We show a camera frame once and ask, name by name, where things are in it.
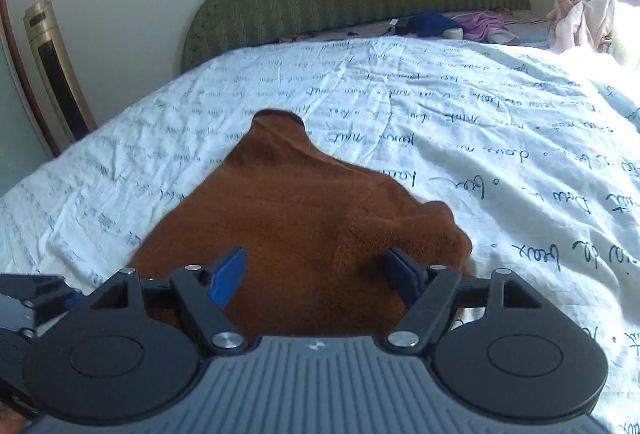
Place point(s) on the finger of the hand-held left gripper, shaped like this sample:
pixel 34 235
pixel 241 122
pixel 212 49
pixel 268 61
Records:
pixel 35 289

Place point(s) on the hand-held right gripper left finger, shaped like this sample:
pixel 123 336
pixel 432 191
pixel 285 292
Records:
pixel 227 283

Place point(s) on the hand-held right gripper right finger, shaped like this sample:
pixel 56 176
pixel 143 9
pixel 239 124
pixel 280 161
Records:
pixel 401 275

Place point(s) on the brown knit sweater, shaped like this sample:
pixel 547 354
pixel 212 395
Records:
pixel 310 234

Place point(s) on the pile of pale clothes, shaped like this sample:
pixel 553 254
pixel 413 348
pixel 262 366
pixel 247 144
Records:
pixel 595 21

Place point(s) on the white script-printed blanket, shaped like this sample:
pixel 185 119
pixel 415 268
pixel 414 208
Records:
pixel 500 123

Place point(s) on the gold tower fan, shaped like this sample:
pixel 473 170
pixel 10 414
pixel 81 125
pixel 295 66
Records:
pixel 57 68

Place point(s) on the tape roll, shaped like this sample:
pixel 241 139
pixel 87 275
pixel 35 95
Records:
pixel 454 33

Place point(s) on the black power adapter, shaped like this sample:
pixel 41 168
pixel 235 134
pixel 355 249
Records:
pixel 399 24

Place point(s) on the blue cloth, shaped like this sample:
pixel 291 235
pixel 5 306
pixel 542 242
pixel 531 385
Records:
pixel 432 23

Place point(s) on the purple cloth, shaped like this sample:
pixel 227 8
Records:
pixel 482 24

